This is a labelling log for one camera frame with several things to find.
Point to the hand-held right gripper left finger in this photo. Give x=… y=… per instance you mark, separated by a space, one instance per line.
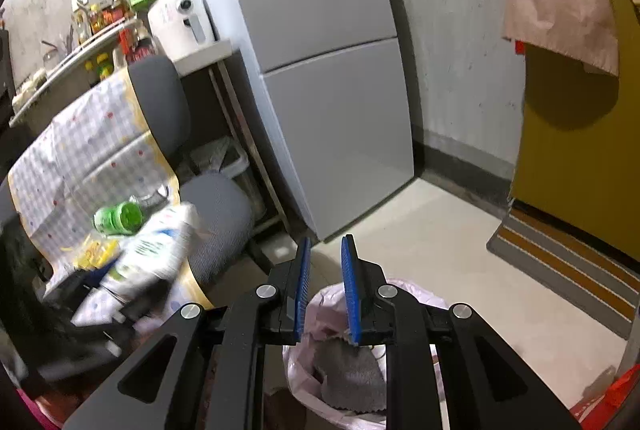
x=302 y=290

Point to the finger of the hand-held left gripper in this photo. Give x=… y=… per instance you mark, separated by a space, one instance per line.
x=137 y=304
x=75 y=282

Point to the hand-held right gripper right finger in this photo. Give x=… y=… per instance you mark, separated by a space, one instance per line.
x=350 y=290

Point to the pink trash bag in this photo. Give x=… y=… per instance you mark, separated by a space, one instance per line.
x=320 y=305

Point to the white printed packet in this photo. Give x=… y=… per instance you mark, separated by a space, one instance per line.
x=150 y=250

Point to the dark grey cloth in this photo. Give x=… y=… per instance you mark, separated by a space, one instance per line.
x=350 y=375

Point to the yellow sauce sachet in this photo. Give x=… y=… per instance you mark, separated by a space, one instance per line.
x=95 y=255

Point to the green plastic bottle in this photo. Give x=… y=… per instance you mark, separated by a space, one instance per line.
x=117 y=217

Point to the grey office chair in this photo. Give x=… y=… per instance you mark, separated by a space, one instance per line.
x=220 y=210

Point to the blue checkered dotted cloth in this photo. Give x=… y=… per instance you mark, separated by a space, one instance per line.
x=75 y=145

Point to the small white bin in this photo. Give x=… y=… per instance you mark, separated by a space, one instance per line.
x=225 y=160

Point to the white refrigerator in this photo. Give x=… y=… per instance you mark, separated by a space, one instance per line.
x=325 y=110

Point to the striped floor mat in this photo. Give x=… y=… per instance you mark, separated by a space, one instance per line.
x=560 y=260

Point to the yellow label bottle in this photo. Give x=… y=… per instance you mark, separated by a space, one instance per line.
x=105 y=69

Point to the white corner shelf rack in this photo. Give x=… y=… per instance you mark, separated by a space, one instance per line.
x=65 y=60

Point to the red label dark jar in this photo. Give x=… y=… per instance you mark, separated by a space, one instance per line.
x=142 y=50

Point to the yellow door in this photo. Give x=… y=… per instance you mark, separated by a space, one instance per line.
x=565 y=150

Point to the orange sauce jar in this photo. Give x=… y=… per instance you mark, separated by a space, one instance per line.
x=101 y=18

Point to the white air fryer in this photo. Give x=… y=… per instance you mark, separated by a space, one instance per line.
x=172 y=25

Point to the red plastic item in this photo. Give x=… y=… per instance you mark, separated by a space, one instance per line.
x=615 y=395

